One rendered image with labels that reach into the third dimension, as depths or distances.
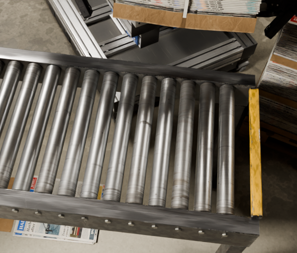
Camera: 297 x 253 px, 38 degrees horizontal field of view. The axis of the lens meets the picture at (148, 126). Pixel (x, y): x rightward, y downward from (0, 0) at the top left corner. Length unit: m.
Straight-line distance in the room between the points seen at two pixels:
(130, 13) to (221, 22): 0.24
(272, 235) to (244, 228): 0.90
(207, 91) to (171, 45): 0.92
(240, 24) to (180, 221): 0.56
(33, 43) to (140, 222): 1.66
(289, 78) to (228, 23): 0.71
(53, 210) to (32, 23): 1.71
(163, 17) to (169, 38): 1.16
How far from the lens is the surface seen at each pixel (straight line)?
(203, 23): 1.20
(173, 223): 1.20
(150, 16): 1.19
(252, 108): 1.39
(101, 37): 2.34
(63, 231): 2.03
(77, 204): 1.22
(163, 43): 2.31
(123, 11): 1.19
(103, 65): 1.46
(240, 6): 1.19
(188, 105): 1.38
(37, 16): 2.78
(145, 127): 1.32
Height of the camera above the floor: 1.94
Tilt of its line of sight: 59 degrees down
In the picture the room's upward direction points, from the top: 5 degrees clockwise
